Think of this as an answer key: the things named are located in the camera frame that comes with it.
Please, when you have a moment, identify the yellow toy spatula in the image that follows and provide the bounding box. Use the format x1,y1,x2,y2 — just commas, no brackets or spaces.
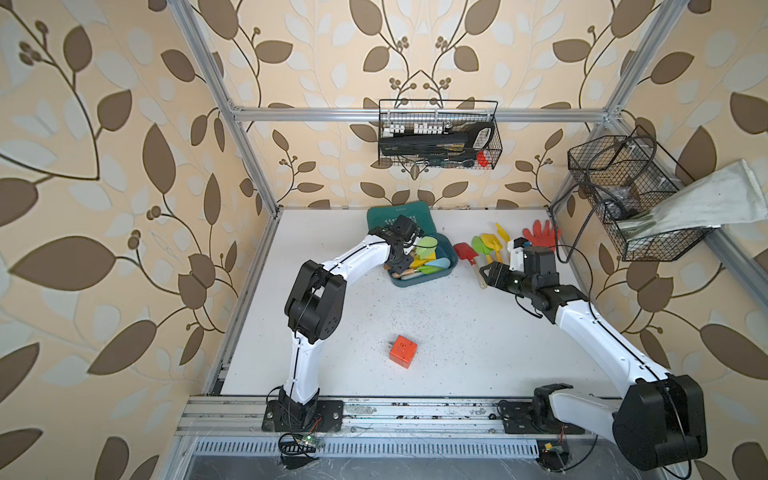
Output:
481,234,503,263

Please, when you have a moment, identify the red toy shovel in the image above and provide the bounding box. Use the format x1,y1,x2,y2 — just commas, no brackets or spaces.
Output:
453,242,487,289

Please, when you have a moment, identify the yellow toy rake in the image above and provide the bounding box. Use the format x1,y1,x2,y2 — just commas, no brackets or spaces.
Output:
496,223,510,246

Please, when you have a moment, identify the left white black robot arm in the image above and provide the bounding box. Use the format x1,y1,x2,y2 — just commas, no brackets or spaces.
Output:
279,215,424,425

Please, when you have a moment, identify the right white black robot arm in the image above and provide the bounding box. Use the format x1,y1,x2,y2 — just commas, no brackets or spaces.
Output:
479,246,708,471

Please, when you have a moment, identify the pale green toy shovel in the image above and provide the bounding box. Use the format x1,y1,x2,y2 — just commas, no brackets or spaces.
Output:
414,236,438,260

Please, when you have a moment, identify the green storage box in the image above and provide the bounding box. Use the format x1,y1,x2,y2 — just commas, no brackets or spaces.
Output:
367,201,458,288

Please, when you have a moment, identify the light blue toy spatula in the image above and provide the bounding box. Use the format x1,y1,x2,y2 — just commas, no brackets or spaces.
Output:
420,258,451,270

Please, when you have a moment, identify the red rubber glove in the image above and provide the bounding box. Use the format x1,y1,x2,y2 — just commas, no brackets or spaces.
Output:
522,220,559,250

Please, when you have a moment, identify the orange cube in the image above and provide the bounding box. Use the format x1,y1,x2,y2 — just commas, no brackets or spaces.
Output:
389,335,418,369

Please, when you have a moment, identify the black tool in basket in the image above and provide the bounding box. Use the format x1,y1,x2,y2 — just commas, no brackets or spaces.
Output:
379,122,496,156

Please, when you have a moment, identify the white cloth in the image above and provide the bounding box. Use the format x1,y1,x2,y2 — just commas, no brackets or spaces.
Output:
617,159,767,240

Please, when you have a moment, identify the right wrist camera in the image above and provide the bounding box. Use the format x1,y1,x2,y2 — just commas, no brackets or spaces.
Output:
507,237,531,271

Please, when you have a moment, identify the back wire basket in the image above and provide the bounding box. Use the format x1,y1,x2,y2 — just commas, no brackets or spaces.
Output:
373,98,503,172

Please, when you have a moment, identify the wire basket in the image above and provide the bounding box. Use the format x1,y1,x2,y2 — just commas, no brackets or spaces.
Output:
373,98,503,172
567,127,715,262

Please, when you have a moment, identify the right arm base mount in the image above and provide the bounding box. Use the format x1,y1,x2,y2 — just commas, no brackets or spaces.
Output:
497,399,585,435

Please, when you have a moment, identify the right wire basket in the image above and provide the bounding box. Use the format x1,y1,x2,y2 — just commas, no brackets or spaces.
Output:
567,127,715,262

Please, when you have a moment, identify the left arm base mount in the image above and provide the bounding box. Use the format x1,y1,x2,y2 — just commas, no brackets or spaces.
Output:
261,398,344,433

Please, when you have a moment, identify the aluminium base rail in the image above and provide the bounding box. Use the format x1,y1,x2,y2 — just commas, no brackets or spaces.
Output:
175,395,673,440

